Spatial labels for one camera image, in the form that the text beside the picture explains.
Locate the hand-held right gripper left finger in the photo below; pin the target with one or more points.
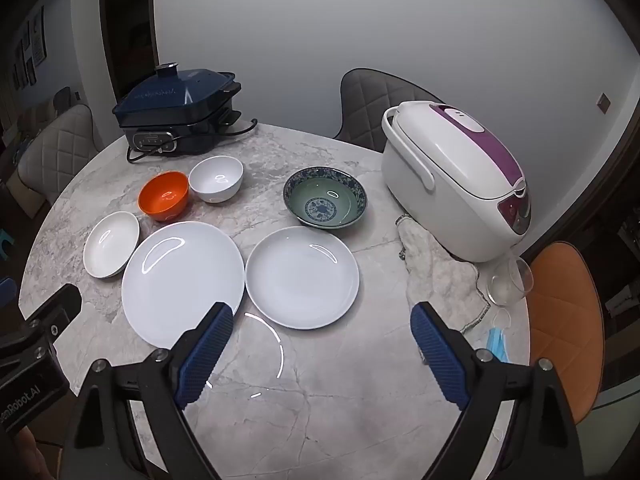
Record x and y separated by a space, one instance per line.
205 355

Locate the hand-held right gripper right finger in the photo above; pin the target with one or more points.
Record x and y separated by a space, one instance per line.
440 355

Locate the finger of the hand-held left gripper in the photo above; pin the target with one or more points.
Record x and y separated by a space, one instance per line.
62 302
7 289

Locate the small white plate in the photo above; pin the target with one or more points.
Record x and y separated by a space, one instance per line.
110 245

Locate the large white plate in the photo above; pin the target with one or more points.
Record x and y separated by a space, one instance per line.
175 280

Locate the medium white plate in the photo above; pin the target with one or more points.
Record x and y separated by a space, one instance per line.
300 277

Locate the orange bowl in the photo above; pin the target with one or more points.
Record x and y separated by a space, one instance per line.
162 197

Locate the white bowl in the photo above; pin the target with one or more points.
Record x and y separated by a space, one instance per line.
215 180

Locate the blue patterned ceramic bowl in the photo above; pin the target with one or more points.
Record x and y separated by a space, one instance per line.
325 200

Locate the blue stool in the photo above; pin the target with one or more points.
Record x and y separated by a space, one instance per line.
5 245

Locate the blue face mask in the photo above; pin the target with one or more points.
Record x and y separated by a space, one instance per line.
497 342

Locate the white dish cloth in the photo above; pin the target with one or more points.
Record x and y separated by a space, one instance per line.
440 280

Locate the clear drinking glass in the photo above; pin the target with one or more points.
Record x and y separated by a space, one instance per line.
505 285

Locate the beige box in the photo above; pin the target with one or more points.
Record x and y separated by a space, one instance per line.
27 195

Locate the orange chair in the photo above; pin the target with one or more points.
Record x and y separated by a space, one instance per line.
565 310

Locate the beige quilted chair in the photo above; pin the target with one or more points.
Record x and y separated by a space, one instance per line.
60 145

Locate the white and purple rice cooker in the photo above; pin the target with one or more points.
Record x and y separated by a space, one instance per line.
450 185

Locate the navy electric hot pot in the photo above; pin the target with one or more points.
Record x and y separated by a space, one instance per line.
165 100

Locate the grey quilted chair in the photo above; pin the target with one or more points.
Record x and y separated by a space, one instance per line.
370 105

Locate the group of wall picture frames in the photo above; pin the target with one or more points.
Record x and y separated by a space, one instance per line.
30 50

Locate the dark wooden door frame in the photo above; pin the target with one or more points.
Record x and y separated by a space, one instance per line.
127 35

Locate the wall switch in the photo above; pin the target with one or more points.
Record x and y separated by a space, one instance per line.
604 102

